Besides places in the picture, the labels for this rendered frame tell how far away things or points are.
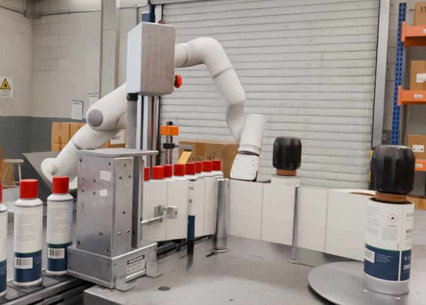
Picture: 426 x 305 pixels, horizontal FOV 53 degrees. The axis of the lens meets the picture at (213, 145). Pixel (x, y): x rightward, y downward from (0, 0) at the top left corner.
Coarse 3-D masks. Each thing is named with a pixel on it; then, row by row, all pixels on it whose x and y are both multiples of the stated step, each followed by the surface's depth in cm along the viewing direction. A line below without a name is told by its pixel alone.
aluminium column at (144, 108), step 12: (144, 96) 133; (156, 96) 134; (144, 108) 132; (156, 108) 134; (144, 120) 132; (156, 120) 135; (144, 132) 132; (156, 132) 135; (144, 144) 132; (144, 156) 132
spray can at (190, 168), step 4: (188, 164) 128; (192, 164) 128; (188, 168) 128; (192, 168) 128; (184, 172) 129; (188, 172) 128; (192, 172) 128; (188, 176) 128; (192, 176) 128; (196, 176) 129; (188, 180) 127
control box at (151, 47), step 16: (128, 32) 129; (144, 32) 115; (160, 32) 117; (128, 48) 128; (144, 48) 115; (160, 48) 117; (128, 64) 128; (144, 64) 115; (160, 64) 117; (128, 80) 128; (144, 80) 116; (160, 80) 118
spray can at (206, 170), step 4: (204, 160) 139; (208, 160) 140; (204, 164) 137; (208, 164) 137; (204, 168) 137; (208, 168) 137; (204, 172) 137; (208, 172) 137; (204, 176) 136; (208, 176) 136; (212, 176) 137
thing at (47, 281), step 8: (168, 240) 118; (48, 280) 86; (56, 280) 86; (64, 280) 86; (8, 288) 81; (16, 288) 81; (32, 288) 82; (40, 288) 82; (8, 296) 78; (16, 296) 78; (0, 304) 75
